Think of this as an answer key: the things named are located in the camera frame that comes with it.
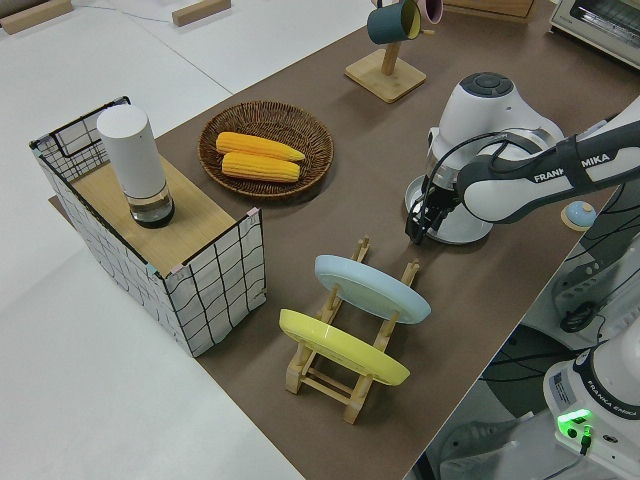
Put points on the brown wicker basket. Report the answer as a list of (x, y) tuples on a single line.
[(315, 145)]

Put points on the blue call bell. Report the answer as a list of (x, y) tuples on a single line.
[(577, 215)]

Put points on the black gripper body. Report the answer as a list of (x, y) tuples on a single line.
[(442, 197)]

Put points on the yellow plate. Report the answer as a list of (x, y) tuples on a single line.
[(340, 350)]

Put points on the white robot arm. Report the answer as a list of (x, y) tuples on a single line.
[(500, 130)]

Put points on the light blue plate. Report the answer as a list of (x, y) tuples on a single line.
[(370, 287)]

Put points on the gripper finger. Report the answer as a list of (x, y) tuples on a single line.
[(416, 230), (436, 220)]

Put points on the wooden plate rack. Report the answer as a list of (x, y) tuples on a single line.
[(325, 385)]

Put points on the white toaster oven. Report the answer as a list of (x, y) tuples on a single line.
[(600, 25)]

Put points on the gray plate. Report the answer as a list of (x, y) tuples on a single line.
[(415, 195)]

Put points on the pink mug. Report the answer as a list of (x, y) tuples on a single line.
[(432, 10)]

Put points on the wooden mug tree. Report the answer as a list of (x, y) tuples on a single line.
[(385, 77)]

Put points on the wooden block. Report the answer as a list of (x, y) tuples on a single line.
[(35, 15), (200, 12)]

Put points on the dark blue mug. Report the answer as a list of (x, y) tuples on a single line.
[(387, 22)]

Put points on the yellow corn cob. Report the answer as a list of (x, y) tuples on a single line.
[(255, 145), (260, 167)]

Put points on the brown table mat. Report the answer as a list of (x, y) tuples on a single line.
[(450, 310)]

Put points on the white cylindrical grinder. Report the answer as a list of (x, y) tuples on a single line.
[(132, 160)]

